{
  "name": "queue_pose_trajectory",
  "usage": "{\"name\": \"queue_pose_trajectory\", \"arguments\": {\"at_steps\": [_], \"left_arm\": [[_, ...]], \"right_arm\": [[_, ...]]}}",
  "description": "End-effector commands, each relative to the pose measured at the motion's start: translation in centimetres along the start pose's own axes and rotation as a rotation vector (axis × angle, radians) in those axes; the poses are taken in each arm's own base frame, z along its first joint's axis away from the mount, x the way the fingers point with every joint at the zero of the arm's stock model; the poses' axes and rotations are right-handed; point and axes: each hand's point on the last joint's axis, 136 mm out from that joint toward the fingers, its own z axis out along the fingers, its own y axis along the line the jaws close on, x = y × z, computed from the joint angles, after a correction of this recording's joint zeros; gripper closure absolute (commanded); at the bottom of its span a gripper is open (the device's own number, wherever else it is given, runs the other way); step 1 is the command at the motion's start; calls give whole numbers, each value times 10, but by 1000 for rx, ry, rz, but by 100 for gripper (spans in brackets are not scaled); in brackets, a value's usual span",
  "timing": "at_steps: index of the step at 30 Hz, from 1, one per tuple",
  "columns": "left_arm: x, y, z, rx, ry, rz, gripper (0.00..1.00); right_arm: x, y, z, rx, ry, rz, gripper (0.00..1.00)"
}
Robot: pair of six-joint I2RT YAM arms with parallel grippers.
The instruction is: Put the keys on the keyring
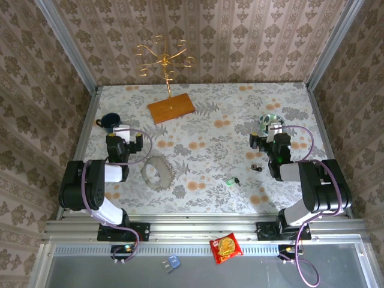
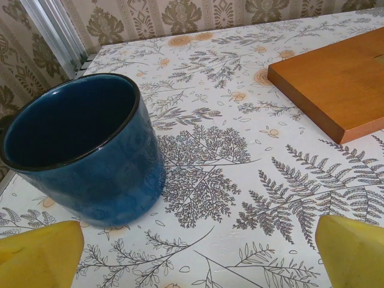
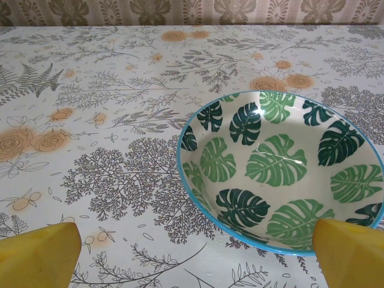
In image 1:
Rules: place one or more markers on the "silver and black key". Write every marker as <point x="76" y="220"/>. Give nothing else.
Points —
<point x="256" y="167"/>

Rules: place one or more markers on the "green key tag with key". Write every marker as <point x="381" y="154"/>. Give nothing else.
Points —
<point x="230" y="181"/>

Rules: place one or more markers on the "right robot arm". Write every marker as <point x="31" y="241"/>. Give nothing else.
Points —
<point x="318" y="186"/>

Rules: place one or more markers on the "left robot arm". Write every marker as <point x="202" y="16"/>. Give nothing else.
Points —
<point x="72" y="186"/>

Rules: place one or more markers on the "dark blue mug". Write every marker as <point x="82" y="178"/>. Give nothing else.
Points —
<point x="109" y="120"/>

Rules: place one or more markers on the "leaf-patterned bowl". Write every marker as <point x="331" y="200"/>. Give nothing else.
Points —
<point x="265" y="120"/>

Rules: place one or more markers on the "gold stand with wooden base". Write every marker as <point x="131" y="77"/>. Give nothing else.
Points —
<point x="171" y="109"/>

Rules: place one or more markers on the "left connector board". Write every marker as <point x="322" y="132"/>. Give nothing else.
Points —
<point x="123" y="248"/>

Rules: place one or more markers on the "connector board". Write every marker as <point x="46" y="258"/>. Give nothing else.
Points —
<point x="288" y="249"/>
<point x="123" y="248"/>

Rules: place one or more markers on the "right connector board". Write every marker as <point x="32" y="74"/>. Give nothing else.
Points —
<point x="288" y="249"/>

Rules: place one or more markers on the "red snack packet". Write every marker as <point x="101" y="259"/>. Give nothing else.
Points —
<point x="225" y="247"/>

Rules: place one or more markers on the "small blue grey packet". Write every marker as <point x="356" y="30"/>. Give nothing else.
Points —
<point x="171" y="263"/>

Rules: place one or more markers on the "grey metal panel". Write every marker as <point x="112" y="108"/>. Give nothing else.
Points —
<point x="240" y="273"/>

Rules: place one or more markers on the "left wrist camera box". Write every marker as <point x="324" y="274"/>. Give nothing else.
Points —
<point x="122" y="132"/>

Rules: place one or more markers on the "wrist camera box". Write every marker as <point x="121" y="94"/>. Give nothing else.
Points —
<point x="122" y="132"/>
<point x="274" y="127"/>

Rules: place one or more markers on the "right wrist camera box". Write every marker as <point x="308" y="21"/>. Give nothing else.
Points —
<point x="274" y="127"/>

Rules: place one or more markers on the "aluminium side rail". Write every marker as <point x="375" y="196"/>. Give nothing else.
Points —
<point x="81" y="147"/>
<point x="327" y="144"/>

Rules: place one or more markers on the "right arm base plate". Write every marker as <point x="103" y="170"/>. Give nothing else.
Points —
<point x="264" y="232"/>

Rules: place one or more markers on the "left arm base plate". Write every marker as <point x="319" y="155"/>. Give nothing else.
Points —
<point x="141" y="231"/>

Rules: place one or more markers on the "aluminium front rail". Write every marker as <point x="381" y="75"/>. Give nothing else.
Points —
<point x="195" y="231"/>

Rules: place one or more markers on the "aluminium corner post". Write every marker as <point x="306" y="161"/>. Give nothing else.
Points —
<point x="69" y="45"/>
<point x="333" y="42"/>

